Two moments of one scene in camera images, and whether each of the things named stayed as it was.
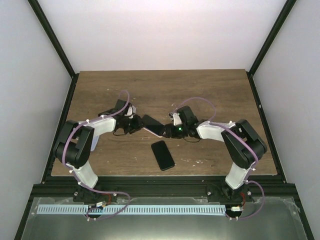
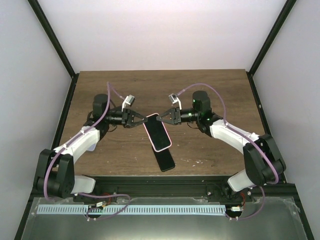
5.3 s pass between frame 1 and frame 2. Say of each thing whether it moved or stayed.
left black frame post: stayed
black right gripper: moved
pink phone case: moved
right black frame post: stayed
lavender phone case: stayed
